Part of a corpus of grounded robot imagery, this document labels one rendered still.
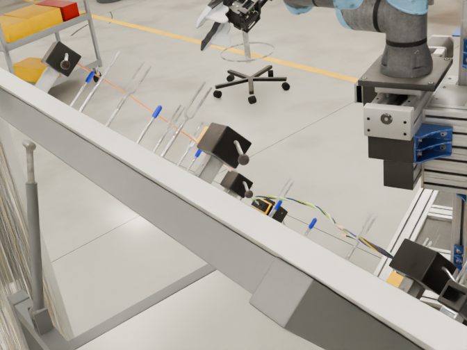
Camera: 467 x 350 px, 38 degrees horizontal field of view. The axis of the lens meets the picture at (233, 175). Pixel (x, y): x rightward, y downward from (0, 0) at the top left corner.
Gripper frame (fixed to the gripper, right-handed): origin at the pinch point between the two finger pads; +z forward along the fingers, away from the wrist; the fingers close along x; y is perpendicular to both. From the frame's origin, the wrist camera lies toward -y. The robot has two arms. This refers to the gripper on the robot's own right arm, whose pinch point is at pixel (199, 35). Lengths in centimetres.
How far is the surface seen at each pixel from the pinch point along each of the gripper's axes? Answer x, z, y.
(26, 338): 26, 75, 5
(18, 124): -39, 49, 11
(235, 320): 40, 42, 39
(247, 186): -24, 32, 40
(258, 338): 35, 42, 46
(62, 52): -41, 36, 9
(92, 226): 209, 22, -92
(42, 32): 271, -79, -261
